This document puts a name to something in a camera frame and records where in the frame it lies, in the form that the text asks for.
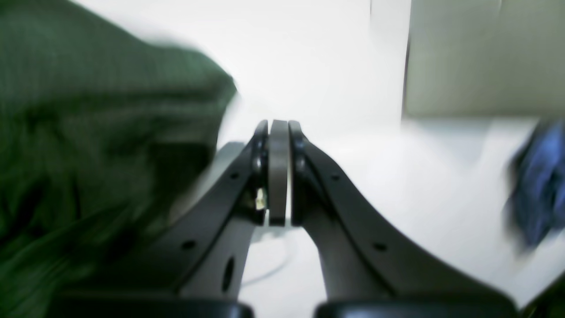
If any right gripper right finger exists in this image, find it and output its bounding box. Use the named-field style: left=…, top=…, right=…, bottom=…
left=289, top=121, right=517, bottom=318

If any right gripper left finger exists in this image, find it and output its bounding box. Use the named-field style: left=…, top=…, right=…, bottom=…
left=58, top=120, right=290, bottom=318

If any dark green t-shirt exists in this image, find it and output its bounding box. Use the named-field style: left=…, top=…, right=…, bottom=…
left=0, top=0, right=237, bottom=318

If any blue cloth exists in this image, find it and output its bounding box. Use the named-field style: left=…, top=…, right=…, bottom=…
left=507, top=120, right=565, bottom=251

